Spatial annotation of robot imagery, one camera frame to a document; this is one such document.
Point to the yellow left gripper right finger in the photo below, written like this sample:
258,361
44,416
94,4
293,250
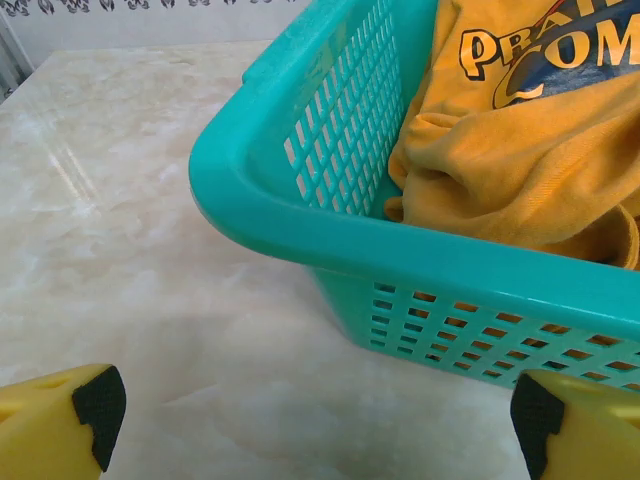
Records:
590,435

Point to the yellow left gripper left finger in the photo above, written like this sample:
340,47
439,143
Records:
45,430

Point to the yellow printed t-shirt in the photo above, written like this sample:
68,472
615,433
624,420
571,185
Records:
525,165

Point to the teal plastic basket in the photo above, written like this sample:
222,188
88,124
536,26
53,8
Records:
300,230

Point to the aluminium corner post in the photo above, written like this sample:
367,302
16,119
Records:
12,60

